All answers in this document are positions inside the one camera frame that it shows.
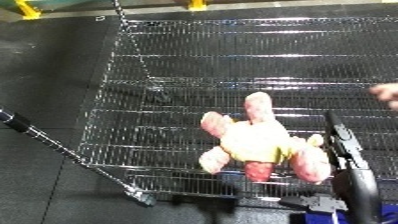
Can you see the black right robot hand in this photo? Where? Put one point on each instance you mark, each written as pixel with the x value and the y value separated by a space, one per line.
pixel 358 186

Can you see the pink and yellow soft toy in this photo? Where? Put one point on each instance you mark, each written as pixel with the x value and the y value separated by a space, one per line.
pixel 257 140

